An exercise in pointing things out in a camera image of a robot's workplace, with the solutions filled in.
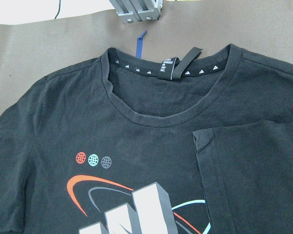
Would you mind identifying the black printed t-shirt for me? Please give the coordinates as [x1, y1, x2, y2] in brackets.
[0, 44, 293, 234]

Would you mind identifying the aluminium frame post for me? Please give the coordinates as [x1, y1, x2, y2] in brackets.
[110, 0, 163, 23]

